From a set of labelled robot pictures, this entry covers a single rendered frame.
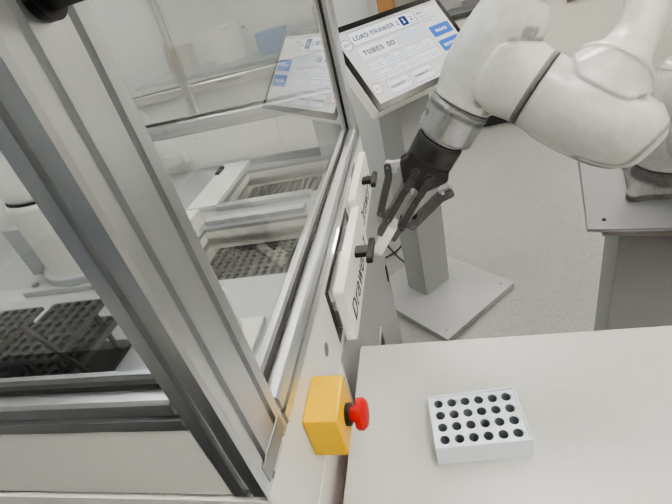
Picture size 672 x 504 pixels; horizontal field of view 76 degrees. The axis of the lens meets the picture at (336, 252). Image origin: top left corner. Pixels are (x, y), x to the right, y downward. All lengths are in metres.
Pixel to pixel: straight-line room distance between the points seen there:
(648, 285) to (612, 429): 0.63
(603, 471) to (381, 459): 0.28
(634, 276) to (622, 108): 0.69
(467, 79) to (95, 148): 0.48
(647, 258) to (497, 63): 0.74
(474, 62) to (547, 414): 0.50
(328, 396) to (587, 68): 0.51
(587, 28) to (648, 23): 3.29
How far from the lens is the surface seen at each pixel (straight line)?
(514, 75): 0.63
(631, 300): 1.32
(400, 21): 1.69
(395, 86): 1.49
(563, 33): 3.93
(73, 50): 0.31
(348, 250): 0.78
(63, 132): 0.28
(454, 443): 0.65
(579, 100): 0.63
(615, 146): 0.64
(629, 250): 1.22
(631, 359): 0.81
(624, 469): 0.70
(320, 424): 0.55
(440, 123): 0.66
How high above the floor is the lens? 1.34
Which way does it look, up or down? 32 degrees down
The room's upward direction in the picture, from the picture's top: 16 degrees counter-clockwise
